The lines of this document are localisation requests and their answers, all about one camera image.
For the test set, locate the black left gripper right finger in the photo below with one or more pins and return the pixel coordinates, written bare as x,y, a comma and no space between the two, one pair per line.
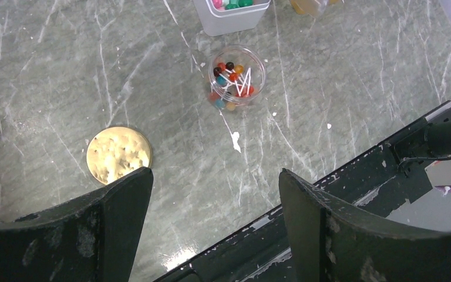
333,240

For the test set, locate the clear plastic cup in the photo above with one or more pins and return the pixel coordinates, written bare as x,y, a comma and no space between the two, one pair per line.
237,76

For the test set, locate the gold round lid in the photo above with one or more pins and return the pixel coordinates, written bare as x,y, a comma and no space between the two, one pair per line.
116,152

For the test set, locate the white tin of pastel candies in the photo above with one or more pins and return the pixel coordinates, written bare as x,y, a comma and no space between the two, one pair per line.
217,22

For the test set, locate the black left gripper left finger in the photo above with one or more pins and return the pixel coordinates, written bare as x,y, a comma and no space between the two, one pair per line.
93,237

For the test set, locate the gold tin of lollipops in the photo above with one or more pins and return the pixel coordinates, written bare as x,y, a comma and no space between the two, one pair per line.
314,8

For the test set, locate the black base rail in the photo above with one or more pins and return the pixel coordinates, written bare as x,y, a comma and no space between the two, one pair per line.
395,172

